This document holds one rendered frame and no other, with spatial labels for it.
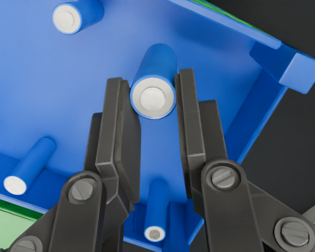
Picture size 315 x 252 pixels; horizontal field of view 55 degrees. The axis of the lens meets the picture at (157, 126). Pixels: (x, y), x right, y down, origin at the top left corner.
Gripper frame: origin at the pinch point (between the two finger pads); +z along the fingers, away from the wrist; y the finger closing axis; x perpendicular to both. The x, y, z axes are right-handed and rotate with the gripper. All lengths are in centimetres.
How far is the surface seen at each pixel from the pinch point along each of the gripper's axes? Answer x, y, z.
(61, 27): -0.5, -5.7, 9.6
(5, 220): -30.1, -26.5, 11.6
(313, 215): -80, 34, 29
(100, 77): -7.6, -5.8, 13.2
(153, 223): -14.9, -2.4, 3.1
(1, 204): -22.7, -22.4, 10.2
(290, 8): -30, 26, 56
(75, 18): -0.1, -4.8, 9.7
